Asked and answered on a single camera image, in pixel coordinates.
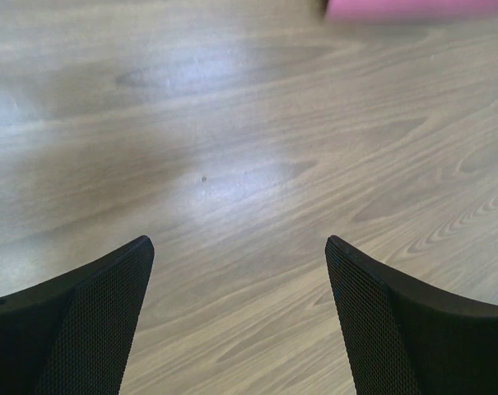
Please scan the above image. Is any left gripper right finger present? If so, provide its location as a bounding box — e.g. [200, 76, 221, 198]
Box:
[325, 236, 498, 394]

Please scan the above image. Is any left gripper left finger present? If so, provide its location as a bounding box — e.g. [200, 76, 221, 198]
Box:
[0, 236, 154, 394]

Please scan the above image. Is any pink t-shirt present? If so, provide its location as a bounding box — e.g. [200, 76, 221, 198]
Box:
[325, 0, 498, 22]

